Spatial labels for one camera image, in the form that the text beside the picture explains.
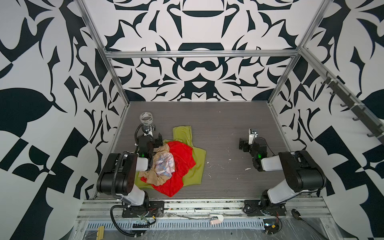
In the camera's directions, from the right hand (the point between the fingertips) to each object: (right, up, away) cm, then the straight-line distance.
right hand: (250, 136), depth 95 cm
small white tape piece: (-24, -35, -25) cm, 49 cm away
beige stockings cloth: (-57, -19, -15) cm, 62 cm away
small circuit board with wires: (+1, -39, -24) cm, 45 cm away
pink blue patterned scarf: (-50, -13, -15) cm, 54 cm away
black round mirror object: (+13, -34, -23) cm, 43 cm away
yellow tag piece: (-77, -39, -27) cm, 90 cm away
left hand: (-62, +3, -2) cm, 62 cm away
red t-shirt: (-41, -11, -10) cm, 44 cm away
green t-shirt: (-36, -20, -12) cm, 43 cm away
